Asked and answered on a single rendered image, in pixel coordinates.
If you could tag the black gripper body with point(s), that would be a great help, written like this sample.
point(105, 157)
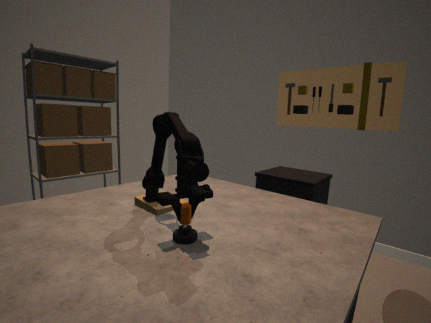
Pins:
point(166, 199)

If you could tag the orange tapered knob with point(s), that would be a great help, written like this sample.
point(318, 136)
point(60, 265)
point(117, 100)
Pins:
point(185, 214)

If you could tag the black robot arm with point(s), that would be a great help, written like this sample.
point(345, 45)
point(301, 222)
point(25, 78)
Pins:
point(190, 159)

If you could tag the black round pedestal with silver shaft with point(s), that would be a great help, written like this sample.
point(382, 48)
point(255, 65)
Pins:
point(185, 235)

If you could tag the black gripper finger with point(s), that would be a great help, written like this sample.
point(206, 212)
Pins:
point(176, 209)
point(193, 207)

